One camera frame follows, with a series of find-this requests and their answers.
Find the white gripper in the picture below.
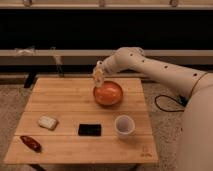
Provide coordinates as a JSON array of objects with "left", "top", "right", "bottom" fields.
[{"left": 102, "top": 56, "right": 117, "bottom": 74}]

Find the white cup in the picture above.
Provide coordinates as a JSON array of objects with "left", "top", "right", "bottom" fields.
[{"left": 114, "top": 115, "right": 135, "bottom": 138}]

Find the grey long bench rail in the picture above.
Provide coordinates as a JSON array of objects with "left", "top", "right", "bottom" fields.
[{"left": 0, "top": 50, "right": 213, "bottom": 65}]

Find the clear plastic wrap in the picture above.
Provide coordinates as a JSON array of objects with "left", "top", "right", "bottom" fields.
[{"left": 15, "top": 47, "right": 35, "bottom": 56}]

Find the orange ceramic bowl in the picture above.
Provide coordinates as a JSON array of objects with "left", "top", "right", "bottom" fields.
[{"left": 93, "top": 81, "right": 123, "bottom": 106}]

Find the white wrapped block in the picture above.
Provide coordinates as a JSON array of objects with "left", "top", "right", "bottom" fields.
[{"left": 38, "top": 116, "right": 58, "bottom": 130}]

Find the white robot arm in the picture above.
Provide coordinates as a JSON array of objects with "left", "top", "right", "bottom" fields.
[{"left": 102, "top": 47, "right": 213, "bottom": 171}]

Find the black rectangular tray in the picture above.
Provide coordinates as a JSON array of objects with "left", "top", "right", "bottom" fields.
[{"left": 78, "top": 124, "right": 102, "bottom": 136}]

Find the black cable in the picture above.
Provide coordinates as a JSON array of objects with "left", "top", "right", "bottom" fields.
[{"left": 154, "top": 94, "right": 188, "bottom": 113}]

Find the wooden table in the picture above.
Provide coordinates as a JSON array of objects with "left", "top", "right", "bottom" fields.
[{"left": 4, "top": 78, "right": 158, "bottom": 164}]

